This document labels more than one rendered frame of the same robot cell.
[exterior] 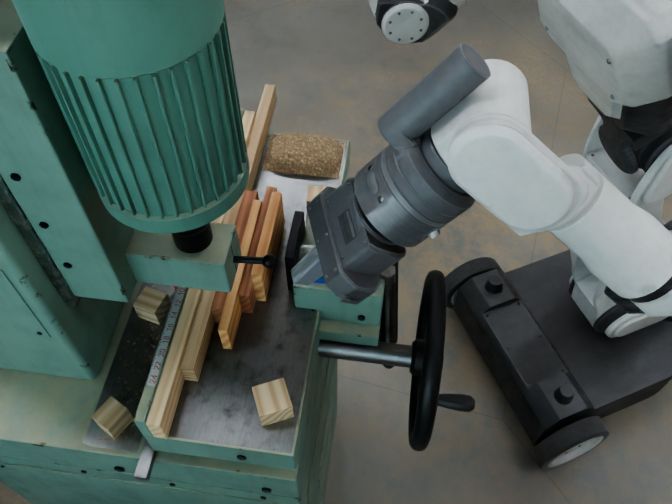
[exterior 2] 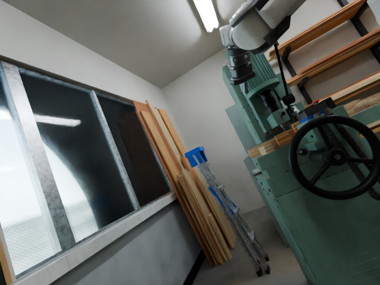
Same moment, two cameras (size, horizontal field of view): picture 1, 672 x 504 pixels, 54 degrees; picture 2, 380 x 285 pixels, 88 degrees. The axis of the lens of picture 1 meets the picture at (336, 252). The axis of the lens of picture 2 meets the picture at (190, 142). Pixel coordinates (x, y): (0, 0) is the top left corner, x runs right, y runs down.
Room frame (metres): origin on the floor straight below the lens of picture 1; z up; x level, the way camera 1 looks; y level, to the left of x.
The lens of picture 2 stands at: (0.06, -0.86, 0.96)
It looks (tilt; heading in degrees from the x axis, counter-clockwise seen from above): 9 degrees up; 91
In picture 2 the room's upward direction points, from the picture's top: 25 degrees counter-clockwise
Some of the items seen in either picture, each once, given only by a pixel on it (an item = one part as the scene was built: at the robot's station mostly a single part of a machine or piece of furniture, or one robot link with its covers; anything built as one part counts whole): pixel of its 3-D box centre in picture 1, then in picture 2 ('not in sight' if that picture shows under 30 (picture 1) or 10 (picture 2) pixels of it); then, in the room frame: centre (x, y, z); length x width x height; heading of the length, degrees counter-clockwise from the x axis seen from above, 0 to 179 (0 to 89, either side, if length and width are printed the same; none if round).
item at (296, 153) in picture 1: (303, 148); (365, 103); (0.84, 0.06, 0.92); 0.14 x 0.09 x 0.04; 82
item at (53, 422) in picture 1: (157, 339); (297, 165); (0.54, 0.31, 0.76); 0.57 x 0.45 x 0.09; 82
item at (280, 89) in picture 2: not in sight; (279, 87); (0.71, 0.38, 1.23); 0.09 x 0.08 x 0.15; 82
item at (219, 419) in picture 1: (292, 278); (319, 137); (0.60, 0.07, 0.87); 0.61 x 0.30 x 0.06; 172
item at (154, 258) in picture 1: (186, 255); (279, 120); (0.53, 0.21, 1.03); 0.14 x 0.07 x 0.09; 82
